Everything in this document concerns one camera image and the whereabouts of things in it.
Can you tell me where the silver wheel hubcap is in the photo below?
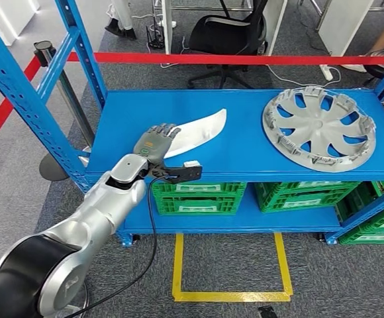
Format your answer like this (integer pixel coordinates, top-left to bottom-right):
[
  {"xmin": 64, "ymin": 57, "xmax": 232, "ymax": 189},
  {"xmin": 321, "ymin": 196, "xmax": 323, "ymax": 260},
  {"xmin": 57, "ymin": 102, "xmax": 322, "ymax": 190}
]
[{"xmin": 262, "ymin": 85, "xmax": 377, "ymax": 174}]

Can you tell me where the white curved plastic part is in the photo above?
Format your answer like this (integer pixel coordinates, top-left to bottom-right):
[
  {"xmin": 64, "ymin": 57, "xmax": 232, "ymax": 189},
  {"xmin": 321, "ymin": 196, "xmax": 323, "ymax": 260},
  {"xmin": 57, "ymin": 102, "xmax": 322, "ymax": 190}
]
[{"xmin": 163, "ymin": 108, "xmax": 228, "ymax": 160}]

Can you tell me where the blue metal shelf rack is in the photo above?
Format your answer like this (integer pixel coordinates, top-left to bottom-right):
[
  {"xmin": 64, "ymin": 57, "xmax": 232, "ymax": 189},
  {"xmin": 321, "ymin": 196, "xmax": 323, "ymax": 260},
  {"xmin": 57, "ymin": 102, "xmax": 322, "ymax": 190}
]
[{"xmin": 0, "ymin": 0, "xmax": 384, "ymax": 246}]

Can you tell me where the black office chair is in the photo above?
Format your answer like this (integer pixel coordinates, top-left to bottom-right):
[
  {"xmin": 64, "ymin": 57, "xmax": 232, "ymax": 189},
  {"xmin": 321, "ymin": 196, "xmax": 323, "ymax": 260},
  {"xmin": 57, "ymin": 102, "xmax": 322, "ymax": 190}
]
[{"xmin": 186, "ymin": 0, "xmax": 269, "ymax": 90}]

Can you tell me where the black cable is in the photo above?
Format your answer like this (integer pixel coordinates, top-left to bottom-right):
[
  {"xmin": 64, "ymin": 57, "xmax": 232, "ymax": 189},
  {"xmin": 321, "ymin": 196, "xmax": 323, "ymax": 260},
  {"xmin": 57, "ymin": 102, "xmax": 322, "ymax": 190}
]
[{"xmin": 63, "ymin": 175, "xmax": 176, "ymax": 318}]

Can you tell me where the red barrier belt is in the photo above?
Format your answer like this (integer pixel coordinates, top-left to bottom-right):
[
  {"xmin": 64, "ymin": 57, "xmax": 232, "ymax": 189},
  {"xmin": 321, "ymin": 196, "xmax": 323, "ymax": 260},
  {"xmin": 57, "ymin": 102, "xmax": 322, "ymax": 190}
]
[
  {"xmin": 0, "ymin": 56, "xmax": 42, "ymax": 158},
  {"xmin": 66, "ymin": 52, "xmax": 384, "ymax": 67}
]

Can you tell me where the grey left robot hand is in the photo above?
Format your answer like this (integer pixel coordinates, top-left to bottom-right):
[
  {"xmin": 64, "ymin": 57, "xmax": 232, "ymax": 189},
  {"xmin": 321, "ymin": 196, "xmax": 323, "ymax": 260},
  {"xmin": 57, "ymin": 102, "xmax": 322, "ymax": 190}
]
[{"xmin": 133, "ymin": 123, "xmax": 182, "ymax": 167}]

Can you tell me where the black round stool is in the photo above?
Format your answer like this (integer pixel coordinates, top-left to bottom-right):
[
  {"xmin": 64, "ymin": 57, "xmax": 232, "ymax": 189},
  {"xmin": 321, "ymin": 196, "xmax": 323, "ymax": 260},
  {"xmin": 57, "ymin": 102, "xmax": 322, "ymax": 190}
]
[{"xmin": 364, "ymin": 49, "xmax": 384, "ymax": 81}]

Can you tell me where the black wire rack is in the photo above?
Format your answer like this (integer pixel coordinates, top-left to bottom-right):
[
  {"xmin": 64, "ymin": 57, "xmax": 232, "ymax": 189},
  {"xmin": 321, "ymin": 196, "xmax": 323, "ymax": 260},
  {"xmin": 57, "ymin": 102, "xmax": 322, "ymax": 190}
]
[{"xmin": 146, "ymin": 17, "xmax": 165, "ymax": 50}]

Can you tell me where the white counter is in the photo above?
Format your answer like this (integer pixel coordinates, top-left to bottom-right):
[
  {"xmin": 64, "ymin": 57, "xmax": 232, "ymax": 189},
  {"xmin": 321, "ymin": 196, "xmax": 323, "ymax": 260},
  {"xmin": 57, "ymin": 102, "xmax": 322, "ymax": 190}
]
[{"xmin": 0, "ymin": 0, "xmax": 41, "ymax": 47}]

